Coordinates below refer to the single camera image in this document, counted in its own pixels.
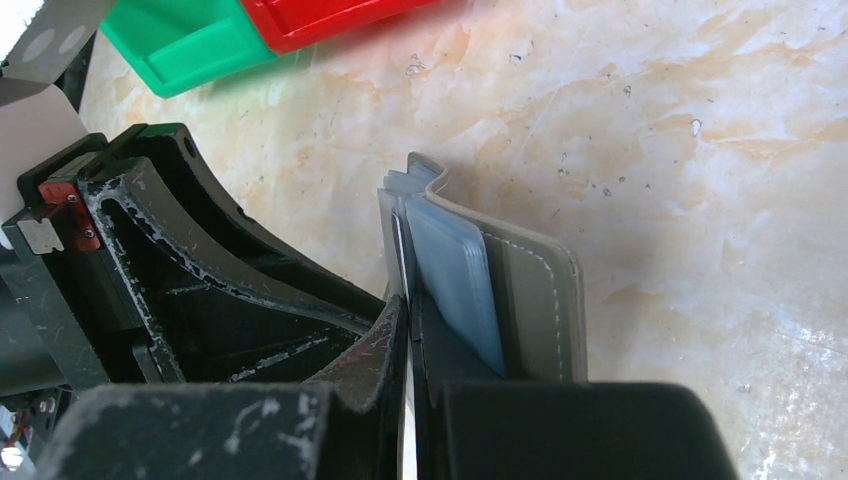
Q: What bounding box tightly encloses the grey leather card holder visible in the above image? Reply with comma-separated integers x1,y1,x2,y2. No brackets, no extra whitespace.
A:
378,152,588,383

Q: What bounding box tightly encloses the grey credit card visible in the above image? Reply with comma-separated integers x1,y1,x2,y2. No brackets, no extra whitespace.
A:
391,211,411,306

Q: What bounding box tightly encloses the red plastic bin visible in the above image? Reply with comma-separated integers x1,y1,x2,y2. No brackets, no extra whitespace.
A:
241,0,431,55

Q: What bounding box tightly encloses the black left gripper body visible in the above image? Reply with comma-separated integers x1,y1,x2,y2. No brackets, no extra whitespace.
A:
1,134,364,391

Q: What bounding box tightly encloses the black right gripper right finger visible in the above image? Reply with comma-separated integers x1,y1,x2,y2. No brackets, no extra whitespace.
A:
410,295,736,479

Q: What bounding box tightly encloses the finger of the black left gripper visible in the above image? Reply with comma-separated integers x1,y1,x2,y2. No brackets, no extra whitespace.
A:
80,123,385,334

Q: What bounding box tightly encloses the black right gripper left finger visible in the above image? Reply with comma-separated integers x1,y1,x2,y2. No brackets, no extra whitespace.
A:
39,296,408,479

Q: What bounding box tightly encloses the green plastic bin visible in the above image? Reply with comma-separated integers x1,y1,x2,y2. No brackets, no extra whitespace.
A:
101,0,300,98

